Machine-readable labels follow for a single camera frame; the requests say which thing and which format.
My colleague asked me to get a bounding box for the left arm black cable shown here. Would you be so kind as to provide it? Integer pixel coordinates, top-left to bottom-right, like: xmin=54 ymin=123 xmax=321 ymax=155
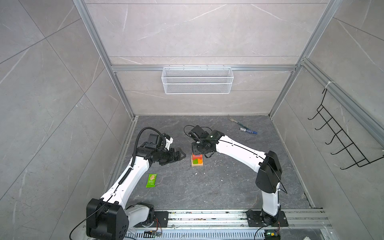
xmin=130 ymin=126 xmax=164 ymax=167

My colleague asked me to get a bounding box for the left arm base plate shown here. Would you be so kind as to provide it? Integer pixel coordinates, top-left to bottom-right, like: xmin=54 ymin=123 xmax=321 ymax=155
xmin=137 ymin=211 xmax=169 ymax=228

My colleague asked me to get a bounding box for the blue marker pen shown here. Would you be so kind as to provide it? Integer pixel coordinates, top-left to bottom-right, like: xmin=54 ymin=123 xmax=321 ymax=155
xmin=240 ymin=128 xmax=258 ymax=135

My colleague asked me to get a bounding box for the green snack wrapper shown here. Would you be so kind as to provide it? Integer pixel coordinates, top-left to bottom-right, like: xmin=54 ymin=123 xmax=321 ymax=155
xmin=146 ymin=174 xmax=157 ymax=188

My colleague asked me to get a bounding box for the natural wood block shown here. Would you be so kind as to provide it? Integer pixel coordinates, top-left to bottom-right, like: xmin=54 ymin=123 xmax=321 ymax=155
xmin=191 ymin=160 xmax=204 ymax=167

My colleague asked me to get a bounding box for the white wire mesh basket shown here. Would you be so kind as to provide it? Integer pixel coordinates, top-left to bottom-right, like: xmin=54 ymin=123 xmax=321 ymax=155
xmin=162 ymin=67 xmax=234 ymax=95

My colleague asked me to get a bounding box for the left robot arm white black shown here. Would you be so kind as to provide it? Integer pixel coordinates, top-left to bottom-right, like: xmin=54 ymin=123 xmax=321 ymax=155
xmin=85 ymin=131 xmax=186 ymax=240

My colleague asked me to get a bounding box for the red arch wood block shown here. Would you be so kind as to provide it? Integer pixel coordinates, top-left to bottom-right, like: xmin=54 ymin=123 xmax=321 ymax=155
xmin=192 ymin=155 xmax=203 ymax=162

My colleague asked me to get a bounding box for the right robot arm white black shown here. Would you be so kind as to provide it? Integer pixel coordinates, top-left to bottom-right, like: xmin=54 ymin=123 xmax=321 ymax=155
xmin=186 ymin=125 xmax=283 ymax=226

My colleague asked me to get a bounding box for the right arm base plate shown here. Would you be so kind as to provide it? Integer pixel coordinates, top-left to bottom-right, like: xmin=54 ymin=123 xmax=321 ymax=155
xmin=245 ymin=210 xmax=289 ymax=227

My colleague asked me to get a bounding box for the black wire hook rack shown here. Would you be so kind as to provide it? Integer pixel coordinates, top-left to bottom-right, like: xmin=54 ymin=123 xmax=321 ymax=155
xmin=308 ymin=89 xmax=384 ymax=170

